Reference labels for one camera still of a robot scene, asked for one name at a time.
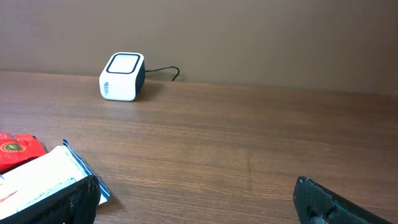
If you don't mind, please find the white barcode scanner box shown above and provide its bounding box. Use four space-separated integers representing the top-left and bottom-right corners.
99 52 146 101

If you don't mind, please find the yellow snack bag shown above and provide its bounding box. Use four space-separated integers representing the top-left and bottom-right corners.
1 141 111 220

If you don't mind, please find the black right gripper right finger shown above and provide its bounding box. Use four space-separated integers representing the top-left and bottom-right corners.
293 176 391 224

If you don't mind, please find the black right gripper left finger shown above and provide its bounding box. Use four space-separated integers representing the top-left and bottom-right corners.
1 175 101 224

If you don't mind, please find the black scanner cable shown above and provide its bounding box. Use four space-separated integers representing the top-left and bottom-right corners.
144 65 181 82

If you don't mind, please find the red snack packet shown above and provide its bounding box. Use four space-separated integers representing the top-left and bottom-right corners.
1 131 47 174

